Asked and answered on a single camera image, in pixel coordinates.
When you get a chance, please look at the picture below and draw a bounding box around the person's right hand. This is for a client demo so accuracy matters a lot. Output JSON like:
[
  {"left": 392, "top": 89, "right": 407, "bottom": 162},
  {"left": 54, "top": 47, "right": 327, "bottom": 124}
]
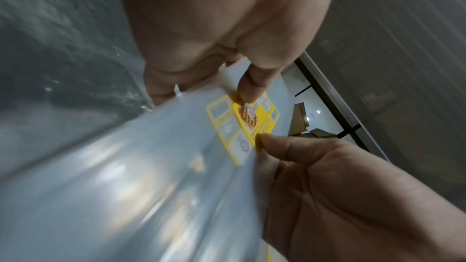
[{"left": 254, "top": 132, "right": 466, "bottom": 262}]

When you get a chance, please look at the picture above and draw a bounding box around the person's left hand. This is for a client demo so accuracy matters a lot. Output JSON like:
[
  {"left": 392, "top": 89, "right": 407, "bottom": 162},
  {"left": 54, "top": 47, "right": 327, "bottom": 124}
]
[{"left": 116, "top": 0, "right": 339, "bottom": 106}]

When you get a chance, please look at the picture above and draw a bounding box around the heap of tilted cardboard boxes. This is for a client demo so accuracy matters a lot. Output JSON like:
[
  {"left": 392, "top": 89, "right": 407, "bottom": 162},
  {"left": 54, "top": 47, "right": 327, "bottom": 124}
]
[{"left": 287, "top": 102, "right": 338, "bottom": 141}]

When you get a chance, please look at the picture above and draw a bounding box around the grey table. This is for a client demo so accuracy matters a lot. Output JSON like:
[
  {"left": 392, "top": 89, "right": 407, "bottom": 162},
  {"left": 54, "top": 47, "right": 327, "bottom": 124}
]
[{"left": 0, "top": 0, "right": 157, "bottom": 175}]

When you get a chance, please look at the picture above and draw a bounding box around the black metal frame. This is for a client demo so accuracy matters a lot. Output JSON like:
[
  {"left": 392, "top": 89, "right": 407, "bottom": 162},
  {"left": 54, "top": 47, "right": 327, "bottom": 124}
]
[{"left": 293, "top": 52, "right": 393, "bottom": 164}]

